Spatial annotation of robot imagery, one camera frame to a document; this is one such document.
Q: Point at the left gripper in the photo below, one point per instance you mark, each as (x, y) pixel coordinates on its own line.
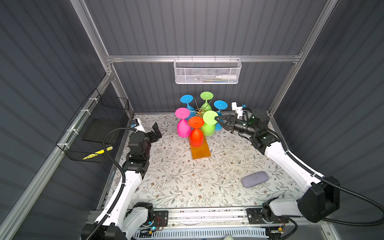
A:
(153, 138)

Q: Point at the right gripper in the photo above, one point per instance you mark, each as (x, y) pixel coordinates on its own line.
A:
(230, 119)

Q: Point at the green wine glass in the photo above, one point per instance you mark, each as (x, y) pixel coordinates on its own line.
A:
(210, 122)
(207, 97)

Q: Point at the blue wine glass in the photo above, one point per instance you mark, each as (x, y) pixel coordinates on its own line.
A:
(219, 105)
(187, 99)

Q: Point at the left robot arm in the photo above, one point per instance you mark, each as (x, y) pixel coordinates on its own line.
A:
(115, 223)

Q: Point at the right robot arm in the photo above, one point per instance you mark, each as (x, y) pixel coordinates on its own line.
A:
(320, 198)

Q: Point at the pink wine glass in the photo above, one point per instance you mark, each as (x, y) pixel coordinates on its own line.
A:
(183, 128)

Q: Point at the red wine glass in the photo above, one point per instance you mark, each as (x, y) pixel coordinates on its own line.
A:
(196, 137)

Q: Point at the orange wooden rack base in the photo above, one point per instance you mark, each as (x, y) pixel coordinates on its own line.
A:
(201, 152)

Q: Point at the grey oblong case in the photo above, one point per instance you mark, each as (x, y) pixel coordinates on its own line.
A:
(254, 179)

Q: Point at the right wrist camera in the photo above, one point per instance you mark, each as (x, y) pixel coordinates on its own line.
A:
(239, 109)

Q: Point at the gold wire glass rack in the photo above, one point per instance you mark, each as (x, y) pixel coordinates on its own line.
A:
(199, 112)

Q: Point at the white mesh wall basket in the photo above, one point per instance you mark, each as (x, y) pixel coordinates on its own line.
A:
(207, 71)

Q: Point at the black wire side basket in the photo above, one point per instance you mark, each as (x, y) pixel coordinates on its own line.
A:
(84, 140)

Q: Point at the front mounting rail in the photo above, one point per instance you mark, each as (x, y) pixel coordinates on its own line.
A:
(244, 223)

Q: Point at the aluminium frame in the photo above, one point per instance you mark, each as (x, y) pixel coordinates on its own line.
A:
(58, 56)

